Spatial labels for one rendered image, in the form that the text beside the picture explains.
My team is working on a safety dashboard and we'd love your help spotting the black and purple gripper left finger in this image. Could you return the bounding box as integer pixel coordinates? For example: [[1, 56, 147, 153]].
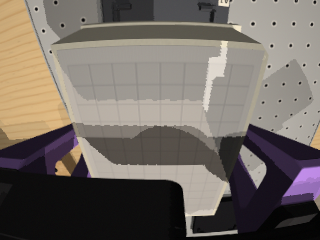
[[0, 123, 91, 177]]

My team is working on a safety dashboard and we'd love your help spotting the grey perforated base plate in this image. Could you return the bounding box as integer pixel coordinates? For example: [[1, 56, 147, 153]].
[[24, 0, 320, 189]]

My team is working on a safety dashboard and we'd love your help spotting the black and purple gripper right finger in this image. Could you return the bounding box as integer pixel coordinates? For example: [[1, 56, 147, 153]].
[[229, 123, 320, 233]]

